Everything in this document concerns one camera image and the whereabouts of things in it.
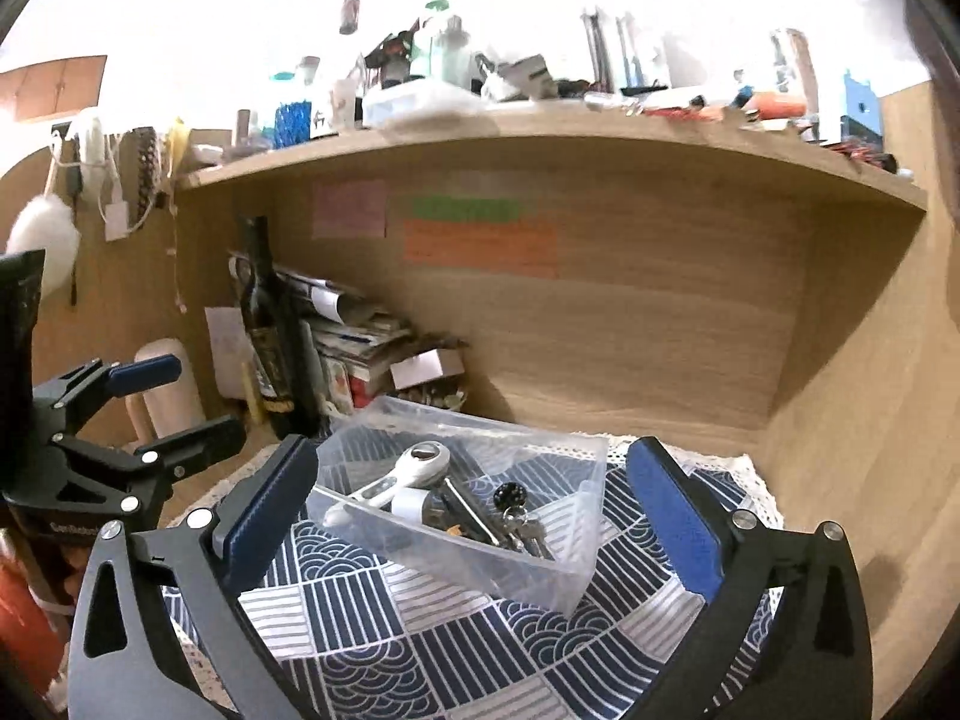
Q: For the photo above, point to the blue patterned cloth mat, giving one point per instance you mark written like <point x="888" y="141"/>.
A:
<point x="450" y="652"/>

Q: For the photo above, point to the toothbrush pack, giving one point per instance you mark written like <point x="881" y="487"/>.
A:
<point x="622" y="52"/>

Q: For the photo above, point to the green pump bottle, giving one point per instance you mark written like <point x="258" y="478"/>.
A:
<point x="431" y="52"/>

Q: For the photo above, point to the blue textured glass bottle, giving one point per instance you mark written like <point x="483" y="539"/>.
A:
<point x="292" y="126"/>

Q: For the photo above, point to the white headband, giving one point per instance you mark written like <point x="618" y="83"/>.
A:
<point x="91" y="150"/>

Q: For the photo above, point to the wooden shelf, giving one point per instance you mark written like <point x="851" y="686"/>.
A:
<point x="525" y="131"/>

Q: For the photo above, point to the clear bottle with label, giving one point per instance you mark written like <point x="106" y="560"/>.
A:
<point x="349" y="15"/>

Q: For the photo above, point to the rolled newspaper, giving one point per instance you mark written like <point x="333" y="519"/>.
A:
<point x="330" y="300"/>

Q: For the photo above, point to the small white card box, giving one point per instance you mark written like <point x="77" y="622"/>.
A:
<point x="420" y="369"/>

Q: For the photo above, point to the white note paper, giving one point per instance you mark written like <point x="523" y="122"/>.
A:
<point x="225" y="345"/>

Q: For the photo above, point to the dark wine bottle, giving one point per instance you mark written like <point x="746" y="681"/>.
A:
<point x="274" y="360"/>

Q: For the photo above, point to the white handheld light device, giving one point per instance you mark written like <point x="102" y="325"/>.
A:
<point x="424" y="461"/>

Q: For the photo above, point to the stack of papers and boxes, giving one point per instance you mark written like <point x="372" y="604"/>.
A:
<point x="360" y="356"/>

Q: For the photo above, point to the white tape roll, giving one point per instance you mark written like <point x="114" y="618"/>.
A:
<point x="409" y="504"/>

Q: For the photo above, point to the pink sticky note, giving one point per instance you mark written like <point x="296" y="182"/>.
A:
<point x="349" y="210"/>

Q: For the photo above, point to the white fluffy ball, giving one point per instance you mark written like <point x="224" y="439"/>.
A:
<point x="41" y="240"/>

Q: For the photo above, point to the pink cylinder cup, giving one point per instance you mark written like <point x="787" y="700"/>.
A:
<point x="176" y="409"/>

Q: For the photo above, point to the clear plastic container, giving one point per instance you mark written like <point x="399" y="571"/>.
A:
<point x="465" y="566"/>

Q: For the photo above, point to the brown cardboard tube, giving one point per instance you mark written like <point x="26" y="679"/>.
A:
<point x="243" y="127"/>

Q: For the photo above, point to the red cloth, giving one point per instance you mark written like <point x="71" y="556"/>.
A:
<point x="26" y="615"/>

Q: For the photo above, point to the orange sticky note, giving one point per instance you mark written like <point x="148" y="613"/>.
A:
<point x="480" y="249"/>

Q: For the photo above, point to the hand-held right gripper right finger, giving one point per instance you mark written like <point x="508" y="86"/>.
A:
<point x="675" y="517"/>

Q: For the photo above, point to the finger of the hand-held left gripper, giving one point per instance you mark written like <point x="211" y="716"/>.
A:
<point x="199" y="441"/>
<point x="146" y="373"/>

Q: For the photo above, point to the yellow hanging item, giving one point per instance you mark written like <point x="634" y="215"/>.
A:
<point x="177" y="146"/>

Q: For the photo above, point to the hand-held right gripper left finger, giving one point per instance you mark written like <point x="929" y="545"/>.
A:
<point x="262" y="517"/>

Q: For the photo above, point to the black lace headband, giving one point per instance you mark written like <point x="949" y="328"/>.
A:
<point x="146" y="176"/>

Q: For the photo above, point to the bunch of keys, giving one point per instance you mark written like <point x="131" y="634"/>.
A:
<point x="517" y="529"/>

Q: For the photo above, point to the wooden wall cabinet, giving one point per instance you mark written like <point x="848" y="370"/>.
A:
<point x="52" y="86"/>

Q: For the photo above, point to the green sticky note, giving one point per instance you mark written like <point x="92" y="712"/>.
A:
<point x="465" y="208"/>

